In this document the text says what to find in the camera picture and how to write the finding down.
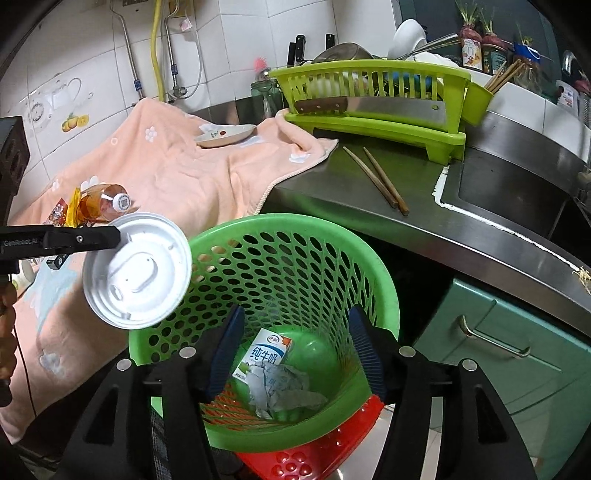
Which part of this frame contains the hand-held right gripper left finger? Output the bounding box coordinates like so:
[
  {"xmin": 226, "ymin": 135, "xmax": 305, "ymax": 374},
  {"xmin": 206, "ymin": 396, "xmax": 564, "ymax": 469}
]
[{"xmin": 58, "ymin": 305, "xmax": 245, "ymax": 480}]

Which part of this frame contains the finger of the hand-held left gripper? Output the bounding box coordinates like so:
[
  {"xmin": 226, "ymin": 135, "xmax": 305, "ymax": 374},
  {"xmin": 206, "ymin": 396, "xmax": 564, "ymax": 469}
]
[{"xmin": 0, "ymin": 224, "xmax": 122, "ymax": 259}]

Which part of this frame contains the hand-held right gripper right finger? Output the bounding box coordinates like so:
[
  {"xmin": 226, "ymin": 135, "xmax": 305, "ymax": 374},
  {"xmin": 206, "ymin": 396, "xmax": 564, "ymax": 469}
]
[{"xmin": 348, "ymin": 305, "xmax": 539, "ymax": 480}]

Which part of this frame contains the white plastic lid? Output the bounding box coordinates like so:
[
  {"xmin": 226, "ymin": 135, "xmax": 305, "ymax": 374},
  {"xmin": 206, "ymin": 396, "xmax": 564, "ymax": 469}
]
[{"xmin": 82, "ymin": 211, "xmax": 193, "ymax": 330}]

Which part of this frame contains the green perforated plastic basket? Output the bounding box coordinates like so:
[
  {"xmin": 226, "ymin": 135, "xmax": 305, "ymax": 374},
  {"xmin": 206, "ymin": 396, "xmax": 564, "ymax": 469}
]
[{"xmin": 128, "ymin": 213, "xmax": 401, "ymax": 450}]

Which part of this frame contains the person's left hand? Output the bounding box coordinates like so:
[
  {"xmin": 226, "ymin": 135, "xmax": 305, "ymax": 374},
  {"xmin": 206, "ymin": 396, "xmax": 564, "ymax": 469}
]
[{"xmin": 0, "ymin": 274, "xmax": 19, "ymax": 384}]

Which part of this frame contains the white blue milk carton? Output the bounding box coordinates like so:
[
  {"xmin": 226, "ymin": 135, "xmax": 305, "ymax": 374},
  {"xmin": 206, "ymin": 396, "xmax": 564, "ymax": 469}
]
[{"xmin": 232, "ymin": 328, "xmax": 295, "ymax": 384}]

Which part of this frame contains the clear bottle with amber drink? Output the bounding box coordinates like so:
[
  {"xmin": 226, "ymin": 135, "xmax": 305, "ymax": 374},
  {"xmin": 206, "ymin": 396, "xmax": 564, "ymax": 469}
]
[{"xmin": 65, "ymin": 184, "xmax": 132, "ymax": 228}]

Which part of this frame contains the crumpled white paper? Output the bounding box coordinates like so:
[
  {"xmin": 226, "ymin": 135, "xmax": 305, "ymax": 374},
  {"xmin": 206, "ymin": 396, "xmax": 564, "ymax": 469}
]
[{"xmin": 247, "ymin": 361, "xmax": 329, "ymax": 420}]

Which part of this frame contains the red perforated plastic basket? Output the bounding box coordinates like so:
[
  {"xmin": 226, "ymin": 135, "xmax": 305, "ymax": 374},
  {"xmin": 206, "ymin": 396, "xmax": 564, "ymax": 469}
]
[{"xmin": 201, "ymin": 383, "xmax": 386, "ymax": 480}]

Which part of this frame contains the peach floral towel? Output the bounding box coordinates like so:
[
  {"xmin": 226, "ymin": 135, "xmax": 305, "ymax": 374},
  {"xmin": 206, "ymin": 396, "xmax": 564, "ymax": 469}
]
[{"xmin": 0, "ymin": 98, "xmax": 340, "ymax": 444}]

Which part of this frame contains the metal water pipe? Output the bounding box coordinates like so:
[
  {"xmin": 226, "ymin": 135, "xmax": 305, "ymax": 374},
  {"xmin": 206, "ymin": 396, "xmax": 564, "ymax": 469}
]
[{"xmin": 111, "ymin": 0, "xmax": 145, "ymax": 100}]

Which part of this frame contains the teal cabinet drawer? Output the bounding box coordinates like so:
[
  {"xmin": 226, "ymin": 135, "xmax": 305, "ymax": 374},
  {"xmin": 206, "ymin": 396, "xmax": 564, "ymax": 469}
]
[{"xmin": 411, "ymin": 277, "xmax": 591, "ymax": 480}]

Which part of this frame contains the wooden chopstick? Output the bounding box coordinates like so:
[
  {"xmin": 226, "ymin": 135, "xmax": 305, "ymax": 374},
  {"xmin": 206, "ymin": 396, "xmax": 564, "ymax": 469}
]
[
  {"xmin": 342, "ymin": 147, "xmax": 399, "ymax": 208},
  {"xmin": 363, "ymin": 147, "xmax": 410, "ymax": 216}
]

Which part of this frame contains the small white printed dish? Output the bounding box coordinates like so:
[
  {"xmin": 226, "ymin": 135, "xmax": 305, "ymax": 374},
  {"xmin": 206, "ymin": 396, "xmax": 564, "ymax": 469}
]
[{"xmin": 193, "ymin": 124, "xmax": 258, "ymax": 148}]

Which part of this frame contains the green plastic dish rack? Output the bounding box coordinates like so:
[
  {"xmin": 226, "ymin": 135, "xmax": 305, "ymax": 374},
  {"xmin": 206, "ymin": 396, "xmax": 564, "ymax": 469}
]
[{"xmin": 269, "ymin": 60, "xmax": 472, "ymax": 164}]

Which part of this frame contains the stainless steel sink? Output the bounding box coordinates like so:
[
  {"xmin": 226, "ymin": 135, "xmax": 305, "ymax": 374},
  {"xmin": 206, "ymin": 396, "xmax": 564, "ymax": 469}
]
[{"xmin": 438, "ymin": 111, "xmax": 591, "ymax": 245}]

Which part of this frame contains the glass bottle with pink brush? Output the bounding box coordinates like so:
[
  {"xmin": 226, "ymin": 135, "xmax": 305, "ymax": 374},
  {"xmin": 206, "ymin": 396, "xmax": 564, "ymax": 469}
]
[{"xmin": 250, "ymin": 56, "xmax": 278, "ymax": 121}]

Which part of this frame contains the green chopstick holder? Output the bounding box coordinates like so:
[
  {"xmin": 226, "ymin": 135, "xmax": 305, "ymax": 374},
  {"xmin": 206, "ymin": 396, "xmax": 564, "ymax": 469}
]
[{"xmin": 461, "ymin": 82, "xmax": 495, "ymax": 127}]

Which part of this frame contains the blue bowl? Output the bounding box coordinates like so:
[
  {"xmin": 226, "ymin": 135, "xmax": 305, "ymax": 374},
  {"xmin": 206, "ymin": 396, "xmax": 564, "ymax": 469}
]
[{"xmin": 392, "ymin": 69, "xmax": 444, "ymax": 96}]

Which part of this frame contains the steel bowl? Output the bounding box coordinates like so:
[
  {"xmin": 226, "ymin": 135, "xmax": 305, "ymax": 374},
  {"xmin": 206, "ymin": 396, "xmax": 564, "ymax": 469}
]
[{"xmin": 310, "ymin": 42, "xmax": 375, "ymax": 65}]

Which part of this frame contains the bundle of wooden chopsticks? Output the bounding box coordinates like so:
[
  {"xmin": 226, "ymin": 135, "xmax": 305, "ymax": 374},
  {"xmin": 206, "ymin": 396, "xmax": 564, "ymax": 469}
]
[{"xmin": 484, "ymin": 59, "xmax": 527, "ymax": 93}]

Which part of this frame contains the white ceramic bowl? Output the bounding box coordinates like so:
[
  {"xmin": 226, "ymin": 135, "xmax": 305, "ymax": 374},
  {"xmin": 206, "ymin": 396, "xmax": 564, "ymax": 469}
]
[{"xmin": 387, "ymin": 18, "xmax": 426, "ymax": 61}]

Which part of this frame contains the jar with sprouting plant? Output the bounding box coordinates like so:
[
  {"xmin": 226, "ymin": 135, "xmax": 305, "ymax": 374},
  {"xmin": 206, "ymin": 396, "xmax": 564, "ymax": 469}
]
[
  {"xmin": 480, "ymin": 9, "xmax": 509, "ymax": 77},
  {"xmin": 455, "ymin": 0, "xmax": 485, "ymax": 72},
  {"xmin": 512, "ymin": 28, "xmax": 543, "ymax": 90}
]

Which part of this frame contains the metal cabinet handle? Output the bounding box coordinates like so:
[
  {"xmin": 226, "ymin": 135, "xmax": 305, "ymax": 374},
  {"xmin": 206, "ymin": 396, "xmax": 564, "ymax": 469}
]
[{"xmin": 457, "ymin": 315, "xmax": 532, "ymax": 358}]

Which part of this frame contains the black cable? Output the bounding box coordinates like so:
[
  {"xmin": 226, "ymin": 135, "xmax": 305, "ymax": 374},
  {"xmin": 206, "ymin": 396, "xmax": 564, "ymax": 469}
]
[{"xmin": 11, "ymin": 277, "xmax": 38, "ymax": 418}]

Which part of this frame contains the yellow hose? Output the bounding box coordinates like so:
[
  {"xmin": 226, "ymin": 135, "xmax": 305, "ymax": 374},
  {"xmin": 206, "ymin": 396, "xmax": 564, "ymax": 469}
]
[{"xmin": 151, "ymin": 0, "xmax": 166, "ymax": 100}]

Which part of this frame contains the flexible metal hose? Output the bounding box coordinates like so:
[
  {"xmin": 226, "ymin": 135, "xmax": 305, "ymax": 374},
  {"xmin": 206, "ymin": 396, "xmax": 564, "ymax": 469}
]
[{"xmin": 164, "ymin": 18, "xmax": 204, "ymax": 102}]

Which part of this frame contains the steel cleaver with wooden handle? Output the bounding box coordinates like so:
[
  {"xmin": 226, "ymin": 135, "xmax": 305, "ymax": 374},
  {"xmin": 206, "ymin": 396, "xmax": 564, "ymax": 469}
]
[{"xmin": 294, "ymin": 95, "xmax": 450, "ymax": 130}]

